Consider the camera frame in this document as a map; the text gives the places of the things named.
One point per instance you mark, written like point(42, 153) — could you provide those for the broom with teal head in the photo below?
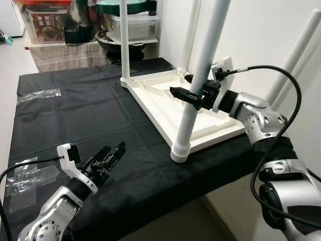
point(6, 39)

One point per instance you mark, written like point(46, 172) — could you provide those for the clear plastic storage box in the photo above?
point(135, 27)

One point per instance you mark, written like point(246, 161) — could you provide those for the black bag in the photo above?
point(77, 22)

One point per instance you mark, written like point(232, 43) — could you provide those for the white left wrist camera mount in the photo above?
point(70, 160)

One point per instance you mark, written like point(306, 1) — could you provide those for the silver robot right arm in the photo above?
point(266, 125)

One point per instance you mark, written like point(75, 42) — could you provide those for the white plastic table leg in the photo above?
point(190, 30)
point(203, 75)
point(124, 40)
point(298, 55)

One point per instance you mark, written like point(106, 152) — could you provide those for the black table cloth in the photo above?
point(90, 110)

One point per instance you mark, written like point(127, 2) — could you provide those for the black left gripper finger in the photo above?
point(103, 152)
point(116, 153)

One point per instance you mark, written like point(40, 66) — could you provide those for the green round lid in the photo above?
point(113, 6)

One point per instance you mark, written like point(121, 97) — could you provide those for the black round bowl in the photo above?
point(113, 47)

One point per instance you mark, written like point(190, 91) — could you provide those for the cloth covered bench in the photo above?
point(65, 55)

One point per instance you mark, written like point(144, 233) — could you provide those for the clear plastic bag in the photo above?
point(39, 95)

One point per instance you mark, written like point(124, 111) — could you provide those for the cream plastic children table top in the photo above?
point(160, 113)

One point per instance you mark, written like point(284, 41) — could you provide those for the storage box with orange lid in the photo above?
point(45, 22)

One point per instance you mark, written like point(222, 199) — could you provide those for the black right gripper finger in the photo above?
point(189, 78)
point(183, 94)

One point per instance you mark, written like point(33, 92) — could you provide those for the clear tape patch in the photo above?
point(32, 178)

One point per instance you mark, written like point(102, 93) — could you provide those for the white appliance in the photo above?
point(10, 15)

